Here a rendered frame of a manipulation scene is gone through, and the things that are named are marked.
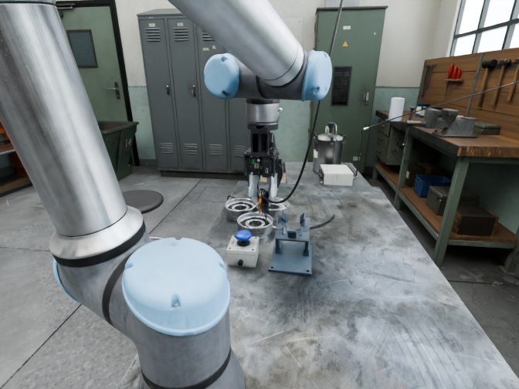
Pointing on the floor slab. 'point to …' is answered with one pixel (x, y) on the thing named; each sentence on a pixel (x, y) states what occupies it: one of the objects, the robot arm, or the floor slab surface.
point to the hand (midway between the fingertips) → (263, 199)
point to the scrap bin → (119, 144)
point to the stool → (144, 201)
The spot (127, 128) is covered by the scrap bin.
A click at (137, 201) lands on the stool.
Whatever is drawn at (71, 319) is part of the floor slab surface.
